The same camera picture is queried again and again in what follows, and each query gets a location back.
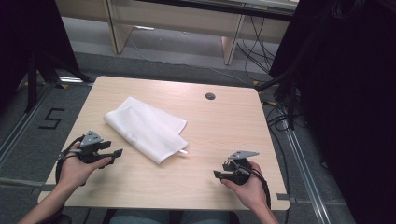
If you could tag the white towel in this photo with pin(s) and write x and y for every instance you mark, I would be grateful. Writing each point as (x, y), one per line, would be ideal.
(146, 130)

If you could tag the black curtain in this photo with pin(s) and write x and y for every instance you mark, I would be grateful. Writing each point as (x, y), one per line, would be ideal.
(25, 34)
(351, 109)

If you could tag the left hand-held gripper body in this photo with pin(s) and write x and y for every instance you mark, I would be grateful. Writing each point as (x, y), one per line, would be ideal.
(90, 146)

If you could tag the grey tape strip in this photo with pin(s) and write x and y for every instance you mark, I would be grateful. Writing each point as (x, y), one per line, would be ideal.
(40, 188)
(282, 196)

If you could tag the black tripod stand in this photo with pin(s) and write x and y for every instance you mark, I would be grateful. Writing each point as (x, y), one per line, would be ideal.
(31, 81)

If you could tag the aluminium floor rail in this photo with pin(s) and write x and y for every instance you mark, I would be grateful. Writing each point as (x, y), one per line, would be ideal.
(18, 130)
(306, 174)

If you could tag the person's left hand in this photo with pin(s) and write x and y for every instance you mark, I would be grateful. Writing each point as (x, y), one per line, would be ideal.
(74, 172)

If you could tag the person's right hand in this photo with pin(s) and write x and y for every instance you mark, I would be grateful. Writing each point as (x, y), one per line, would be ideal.
(252, 193)

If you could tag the light wooden desk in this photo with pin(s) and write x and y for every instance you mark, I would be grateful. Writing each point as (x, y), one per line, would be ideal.
(174, 20)

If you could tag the black metal stand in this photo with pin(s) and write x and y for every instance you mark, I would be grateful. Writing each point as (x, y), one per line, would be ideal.
(291, 90)

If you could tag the person's legs in jeans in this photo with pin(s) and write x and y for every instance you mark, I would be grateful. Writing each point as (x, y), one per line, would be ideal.
(149, 217)

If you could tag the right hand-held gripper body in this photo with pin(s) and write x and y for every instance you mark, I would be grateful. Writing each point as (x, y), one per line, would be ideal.
(241, 169)

